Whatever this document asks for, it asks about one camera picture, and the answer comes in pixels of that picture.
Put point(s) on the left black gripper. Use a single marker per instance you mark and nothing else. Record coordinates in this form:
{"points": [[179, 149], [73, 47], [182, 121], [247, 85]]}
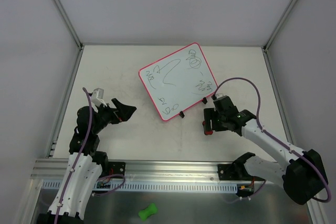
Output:
{"points": [[114, 115]]}

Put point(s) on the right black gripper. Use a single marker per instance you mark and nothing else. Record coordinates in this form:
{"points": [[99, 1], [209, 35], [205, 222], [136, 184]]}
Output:
{"points": [[209, 119]]}

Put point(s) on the red whiteboard eraser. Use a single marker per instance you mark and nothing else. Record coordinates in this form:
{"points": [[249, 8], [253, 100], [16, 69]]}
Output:
{"points": [[207, 128]]}

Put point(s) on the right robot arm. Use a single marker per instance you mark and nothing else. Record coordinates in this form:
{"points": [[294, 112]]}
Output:
{"points": [[299, 173]]}

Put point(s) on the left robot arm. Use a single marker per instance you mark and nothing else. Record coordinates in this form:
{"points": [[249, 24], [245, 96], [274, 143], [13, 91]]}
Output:
{"points": [[86, 164]]}

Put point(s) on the pink framed whiteboard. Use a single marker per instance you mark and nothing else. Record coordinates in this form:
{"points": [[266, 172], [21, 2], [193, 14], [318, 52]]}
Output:
{"points": [[178, 81]]}

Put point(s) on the left black board foot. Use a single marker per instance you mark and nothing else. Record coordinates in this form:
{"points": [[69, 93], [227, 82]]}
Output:
{"points": [[181, 114]]}

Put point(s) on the green dumbbell toy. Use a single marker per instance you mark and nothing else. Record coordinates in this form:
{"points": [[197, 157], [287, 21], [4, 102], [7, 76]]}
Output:
{"points": [[145, 213]]}

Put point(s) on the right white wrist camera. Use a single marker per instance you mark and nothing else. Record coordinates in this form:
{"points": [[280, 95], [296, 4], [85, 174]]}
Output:
{"points": [[218, 96]]}

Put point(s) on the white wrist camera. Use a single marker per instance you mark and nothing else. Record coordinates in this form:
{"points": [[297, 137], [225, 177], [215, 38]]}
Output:
{"points": [[97, 98], [218, 96]]}

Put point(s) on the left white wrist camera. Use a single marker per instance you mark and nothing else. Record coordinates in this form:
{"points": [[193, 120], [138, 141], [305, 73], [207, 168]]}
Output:
{"points": [[97, 98]]}

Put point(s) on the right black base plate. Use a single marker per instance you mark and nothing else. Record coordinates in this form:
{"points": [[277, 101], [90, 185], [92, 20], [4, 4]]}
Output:
{"points": [[234, 172]]}

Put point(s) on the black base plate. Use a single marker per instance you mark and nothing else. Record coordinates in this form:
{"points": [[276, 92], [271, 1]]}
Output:
{"points": [[234, 172], [116, 168]]}

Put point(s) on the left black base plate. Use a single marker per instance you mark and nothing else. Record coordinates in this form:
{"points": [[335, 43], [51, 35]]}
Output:
{"points": [[116, 168]]}

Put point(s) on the white slotted cable duct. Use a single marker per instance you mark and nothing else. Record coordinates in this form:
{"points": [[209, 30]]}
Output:
{"points": [[227, 188]]}

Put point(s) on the aluminium mounting rail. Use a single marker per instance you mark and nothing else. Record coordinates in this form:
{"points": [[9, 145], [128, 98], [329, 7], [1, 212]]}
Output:
{"points": [[135, 170]]}

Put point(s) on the left aluminium frame post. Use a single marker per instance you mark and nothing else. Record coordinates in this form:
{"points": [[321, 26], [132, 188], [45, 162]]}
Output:
{"points": [[64, 16]]}

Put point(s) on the aluminium frame post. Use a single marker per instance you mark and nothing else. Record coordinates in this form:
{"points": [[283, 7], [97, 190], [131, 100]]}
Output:
{"points": [[64, 16], [281, 22]]}

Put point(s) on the right aluminium frame post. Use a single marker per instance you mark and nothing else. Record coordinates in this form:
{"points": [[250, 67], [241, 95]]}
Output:
{"points": [[281, 22]]}

